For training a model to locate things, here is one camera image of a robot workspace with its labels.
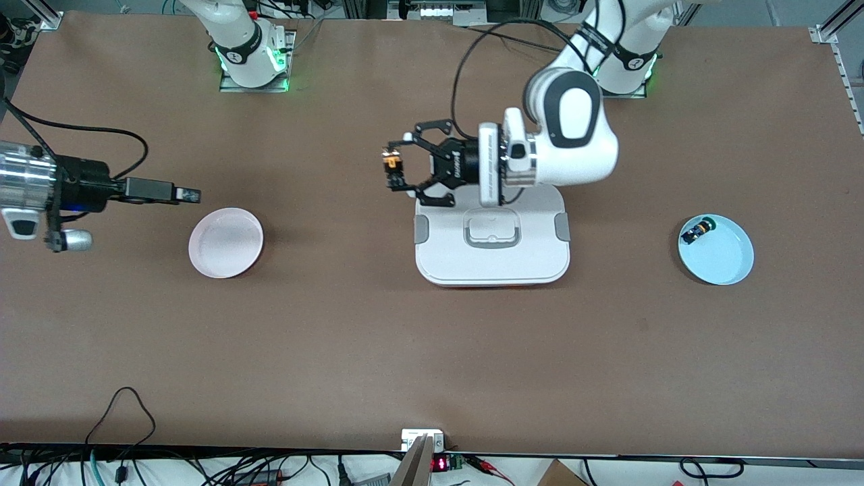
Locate black coiled cable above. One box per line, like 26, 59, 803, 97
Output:
678, 458, 745, 479

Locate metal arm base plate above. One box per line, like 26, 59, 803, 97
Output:
594, 39, 659, 100
218, 28, 298, 94

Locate white lidded storage box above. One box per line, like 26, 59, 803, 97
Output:
413, 184, 572, 289

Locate red clip leads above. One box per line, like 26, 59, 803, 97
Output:
466, 456, 515, 485

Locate aluminium frame profile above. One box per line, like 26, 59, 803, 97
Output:
27, 0, 65, 31

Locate pink round plate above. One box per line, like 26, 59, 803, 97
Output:
188, 207, 265, 279

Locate light blue round plate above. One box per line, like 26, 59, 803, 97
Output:
678, 214, 755, 286

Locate perforated aluminium rail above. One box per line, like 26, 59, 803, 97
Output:
813, 26, 864, 139

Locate thin black looped cable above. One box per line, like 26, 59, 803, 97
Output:
84, 387, 157, 466

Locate orange push-button switch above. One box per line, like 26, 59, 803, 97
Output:
380, 150, 407, 192

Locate black cable across table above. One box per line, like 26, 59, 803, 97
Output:
466, 26, 574, 55

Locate brown cardboard box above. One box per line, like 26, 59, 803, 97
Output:
537, 459, 589, 486

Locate diagonal aluminium profile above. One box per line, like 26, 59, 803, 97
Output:
818, 0, 864, 38

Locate grey slanted metal bar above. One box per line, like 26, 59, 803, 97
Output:
390, 434, 434, 486

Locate small black blue part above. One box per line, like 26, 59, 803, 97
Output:
680, 218, 716, 245

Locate metal table clamp bracket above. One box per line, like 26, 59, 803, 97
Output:
401, 429, 446, 453

